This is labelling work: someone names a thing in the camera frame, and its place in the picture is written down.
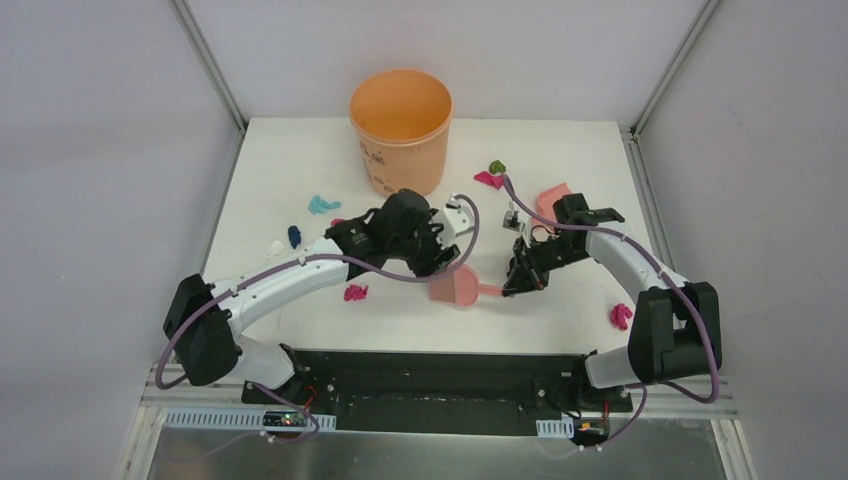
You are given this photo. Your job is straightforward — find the teal paper scrap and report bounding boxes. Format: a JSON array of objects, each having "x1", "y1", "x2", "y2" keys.
[{"x1": 308, "y1": 195, "x2": 342, "y2": 215}]

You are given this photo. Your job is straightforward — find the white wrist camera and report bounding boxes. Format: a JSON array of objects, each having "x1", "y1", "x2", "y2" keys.
[
  {"x1": 502, "y1": 210, "x2": 526, "y2": 235},
  {"x1": 433, "y1": 195, "x2": 475, "y2": 244}
]

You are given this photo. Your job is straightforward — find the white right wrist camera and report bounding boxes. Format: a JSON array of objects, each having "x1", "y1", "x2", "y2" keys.
[{"x1": 502, "y1": 210, "x2": 526, "y2": 235}]

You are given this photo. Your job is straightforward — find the left controller circuit board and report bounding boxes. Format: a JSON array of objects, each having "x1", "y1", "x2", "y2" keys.
[{"x1": 262, "y1": 410, "x2": 311, "y2": 432}]

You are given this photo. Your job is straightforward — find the right controller circuit board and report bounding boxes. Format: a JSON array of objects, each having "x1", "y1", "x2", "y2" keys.
[{"x1": 571, "y1": 419, "x2": 610, "y2": 447}]

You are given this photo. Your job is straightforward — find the pink plastic dustpan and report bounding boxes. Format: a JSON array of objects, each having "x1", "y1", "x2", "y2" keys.
[{"x1": 534, "y1": 183, "x2": 572, "y2": 223}]

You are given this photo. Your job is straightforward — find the left aluminium frame post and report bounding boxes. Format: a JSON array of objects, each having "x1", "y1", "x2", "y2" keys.
[{"x1": 169, "y1": 0, "x2": 249, "y2": 137}]

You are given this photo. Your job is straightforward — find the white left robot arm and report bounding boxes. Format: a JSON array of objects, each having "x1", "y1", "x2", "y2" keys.
[{"x1": 155, "y1": 189, "x2": 480, "y2": 405}]

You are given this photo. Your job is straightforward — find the white paper scrap left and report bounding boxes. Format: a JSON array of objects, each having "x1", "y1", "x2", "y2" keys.
[{"x1": 265, "y1": 240, "x2": 285, "y2": 259}]

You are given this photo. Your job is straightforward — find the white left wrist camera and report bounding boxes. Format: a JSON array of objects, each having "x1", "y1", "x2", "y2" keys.
[{"x1": 433, "y1": 195, "x2": 475, "y2": 244}]

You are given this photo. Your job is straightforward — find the dark blue paper scrap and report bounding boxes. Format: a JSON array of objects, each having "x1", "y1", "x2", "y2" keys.
[{"x1": 287, "y1": 225, "x2": 302, "y2": 250}]

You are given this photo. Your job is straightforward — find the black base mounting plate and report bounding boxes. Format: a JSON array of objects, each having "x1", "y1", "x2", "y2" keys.
[{"x1": 241, "y1": 349, "x2": 632, "y2": 436}]

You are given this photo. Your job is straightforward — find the controller circuit board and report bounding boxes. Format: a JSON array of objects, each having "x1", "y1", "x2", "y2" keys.
[
  {"x1": 571, "y1": 419, "x2": 610, "y2": 447},
  {"x1": 262, "y1": 410, "x2": 311, "y2": 432}
]

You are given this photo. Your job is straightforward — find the aluminium frame post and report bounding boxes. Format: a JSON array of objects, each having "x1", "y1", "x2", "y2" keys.
[
  {"x1": 629, "y1": 0, "x2": 724, "y2": 141},
  {"x1": 169, "y1": 0, "x2": 249, "y2": 137}
]

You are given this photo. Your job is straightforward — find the pink hand brush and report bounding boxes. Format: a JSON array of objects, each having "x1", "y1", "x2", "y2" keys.
[{"x1": 428, "y1": 265, "x2": 504, "y2": 308}]

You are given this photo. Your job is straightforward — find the aluminium front rail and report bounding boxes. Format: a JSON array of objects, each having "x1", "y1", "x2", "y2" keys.
[{"x1": 140, "y1": 369, "x2": 739, "y2": 420}]

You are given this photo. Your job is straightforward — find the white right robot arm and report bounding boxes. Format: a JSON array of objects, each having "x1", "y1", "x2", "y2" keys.
[{"x1": 503, "y1": 194, "x2": 721, "y2": 410}]

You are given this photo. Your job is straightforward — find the right aluminium frame post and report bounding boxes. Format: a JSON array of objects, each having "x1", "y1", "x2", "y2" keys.
[{"x1": 629, "y1": 0, "x2": 724, "y2": 141}]

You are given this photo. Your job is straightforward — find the orange plastic bucket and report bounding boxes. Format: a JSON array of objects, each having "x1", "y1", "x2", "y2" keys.
[{"x1": 349, "y1": 69, "x2": 453, "y2": 196}]

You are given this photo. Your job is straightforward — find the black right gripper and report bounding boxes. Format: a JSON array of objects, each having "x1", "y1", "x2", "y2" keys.
[{"x1": 503, "y1": 233, "x2": 590, "y2": 296}]

